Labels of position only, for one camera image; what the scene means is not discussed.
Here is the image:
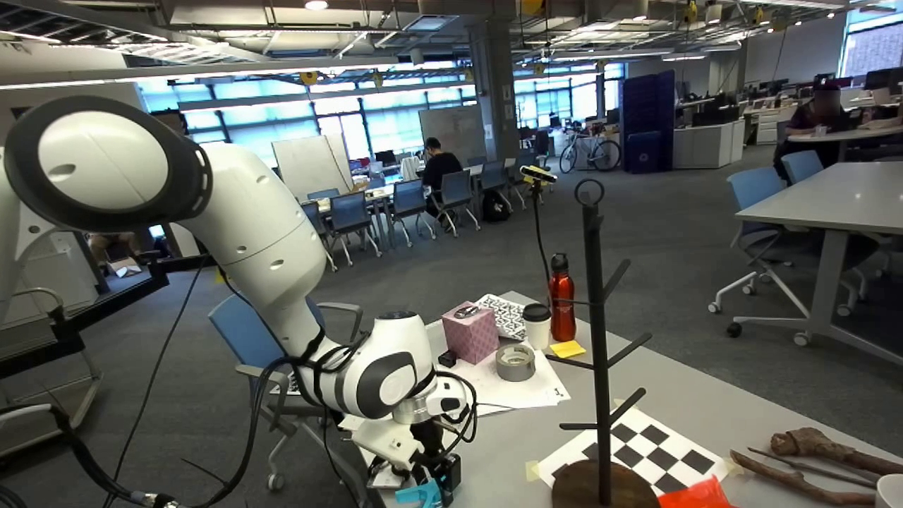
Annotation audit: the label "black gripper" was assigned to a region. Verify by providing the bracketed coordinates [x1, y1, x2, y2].
[403, 419, 468, 506]

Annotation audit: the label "white printed paper sheet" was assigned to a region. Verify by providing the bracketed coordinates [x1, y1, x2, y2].
[439, 344, 574, 419]

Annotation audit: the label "grey tape roll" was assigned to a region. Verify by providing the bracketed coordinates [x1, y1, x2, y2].
[495, 343, 539, 384]

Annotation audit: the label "pink tissue box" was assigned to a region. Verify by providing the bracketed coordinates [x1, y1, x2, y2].
[440, 299, 499, 368]

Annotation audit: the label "black white tag sheet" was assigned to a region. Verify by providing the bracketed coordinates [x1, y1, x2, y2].
[475, 292, 530, 344]

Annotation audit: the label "white cup black lid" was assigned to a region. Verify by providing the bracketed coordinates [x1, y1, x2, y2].
[520, 299, 557, 354]

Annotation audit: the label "yellow sticky note pad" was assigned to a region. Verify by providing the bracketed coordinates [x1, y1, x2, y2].
[544, 336, 591, 365]

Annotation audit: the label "red water bottle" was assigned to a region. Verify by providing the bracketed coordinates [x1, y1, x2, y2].
[549, 250, 578, 344]

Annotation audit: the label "black white checkerboard sheet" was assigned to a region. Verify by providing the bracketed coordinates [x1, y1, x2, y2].
[534, 403, 735, 502]

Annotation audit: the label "blue office chair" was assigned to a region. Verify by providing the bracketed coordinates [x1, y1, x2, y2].
[321, 190, 386, 272]
[386, 178, 443, 247]
[705, 165, 870, 344]
[207, 292, 368, 499]
[436, 168, 485, 238]
[776, 147, 827, 188]

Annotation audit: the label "black bag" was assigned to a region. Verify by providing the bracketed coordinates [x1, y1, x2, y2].
[481, 190, 516, 226]

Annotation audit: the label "seated person black shirt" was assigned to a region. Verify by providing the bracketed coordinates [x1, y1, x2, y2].
[415, 137, 465, 199]

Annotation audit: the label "white rolling whiteboard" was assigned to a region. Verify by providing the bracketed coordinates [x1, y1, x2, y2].
[269, 134, 358, 203]

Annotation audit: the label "thin brown wooden stick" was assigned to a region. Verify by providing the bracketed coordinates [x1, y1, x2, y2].
[728, 446, 884, 508]

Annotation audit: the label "bicycle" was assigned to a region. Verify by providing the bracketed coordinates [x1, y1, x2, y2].
[557, 118, 626, 178]

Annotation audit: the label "gnarled brown wooden stick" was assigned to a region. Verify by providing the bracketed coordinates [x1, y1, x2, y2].
[769, 427, 903, 477]

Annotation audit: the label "blue cabinet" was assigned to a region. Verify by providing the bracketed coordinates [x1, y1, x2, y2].
[619, 69, 680, 176]

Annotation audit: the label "white paper cup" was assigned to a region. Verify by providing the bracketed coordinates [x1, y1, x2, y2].
[873, 471, 903, 508]

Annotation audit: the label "grey office table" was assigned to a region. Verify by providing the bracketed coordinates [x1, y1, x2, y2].
[735, 155, 903, 372]

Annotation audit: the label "seated person dark clothes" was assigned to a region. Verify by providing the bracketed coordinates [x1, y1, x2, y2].
[770, 76, 858, 185]

